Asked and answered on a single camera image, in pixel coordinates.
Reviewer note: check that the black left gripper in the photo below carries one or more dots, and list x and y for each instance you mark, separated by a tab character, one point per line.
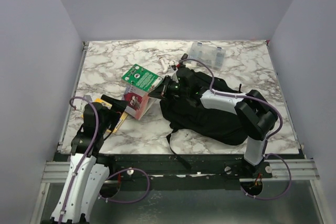
116	113

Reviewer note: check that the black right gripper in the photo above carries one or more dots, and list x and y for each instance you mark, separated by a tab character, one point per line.
160	91

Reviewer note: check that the purple red paperback book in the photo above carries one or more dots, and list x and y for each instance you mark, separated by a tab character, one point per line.
138	101

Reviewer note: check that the green paperback book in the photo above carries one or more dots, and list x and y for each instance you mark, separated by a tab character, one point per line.
142	78

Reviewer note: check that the black student backpack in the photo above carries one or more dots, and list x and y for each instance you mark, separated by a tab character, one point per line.
183	113

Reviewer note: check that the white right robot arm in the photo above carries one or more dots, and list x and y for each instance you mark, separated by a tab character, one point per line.
208	106

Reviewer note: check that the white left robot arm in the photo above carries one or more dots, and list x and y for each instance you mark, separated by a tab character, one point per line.
87	171

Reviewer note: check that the white plastic pipe fitting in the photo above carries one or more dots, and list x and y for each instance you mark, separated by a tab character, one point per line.
166	64

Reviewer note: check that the black and white valve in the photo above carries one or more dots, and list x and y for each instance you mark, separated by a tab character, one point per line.
185	62

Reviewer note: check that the clear plastic organizer box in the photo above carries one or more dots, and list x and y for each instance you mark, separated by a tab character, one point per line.
212	56

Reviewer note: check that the black mounting plate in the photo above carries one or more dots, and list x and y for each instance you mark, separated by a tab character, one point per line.
193	172

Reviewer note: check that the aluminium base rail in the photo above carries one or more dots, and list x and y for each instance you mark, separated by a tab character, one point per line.
296	169

